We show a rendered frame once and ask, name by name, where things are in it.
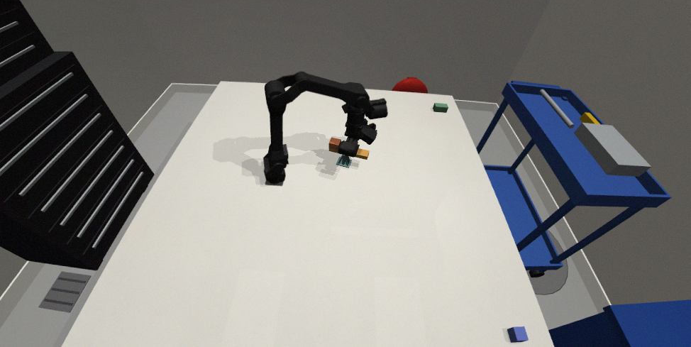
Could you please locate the small blue block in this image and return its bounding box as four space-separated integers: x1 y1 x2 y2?
507 326 528 343

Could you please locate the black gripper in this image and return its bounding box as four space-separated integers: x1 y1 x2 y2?
338 119 368 158

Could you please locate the yellow bar with brown block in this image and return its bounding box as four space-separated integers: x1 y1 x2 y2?
328 138 370 160

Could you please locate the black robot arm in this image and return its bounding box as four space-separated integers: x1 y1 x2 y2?
263 72 388 186

